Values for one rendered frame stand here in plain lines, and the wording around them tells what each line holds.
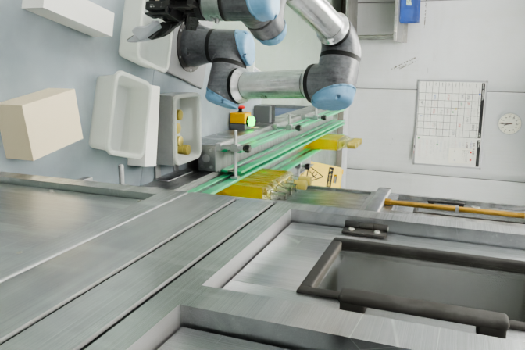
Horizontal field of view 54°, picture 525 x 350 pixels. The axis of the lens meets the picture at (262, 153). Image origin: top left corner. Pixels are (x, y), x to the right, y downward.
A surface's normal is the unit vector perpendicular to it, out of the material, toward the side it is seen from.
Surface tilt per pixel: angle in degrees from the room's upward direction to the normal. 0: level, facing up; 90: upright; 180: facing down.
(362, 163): 90
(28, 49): 0
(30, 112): 0
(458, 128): 90
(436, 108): 90
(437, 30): 90
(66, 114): 0
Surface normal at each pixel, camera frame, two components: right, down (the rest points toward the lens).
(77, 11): 0.94, 0.07
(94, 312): 0.00, -0.98
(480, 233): -0.36, 0.16
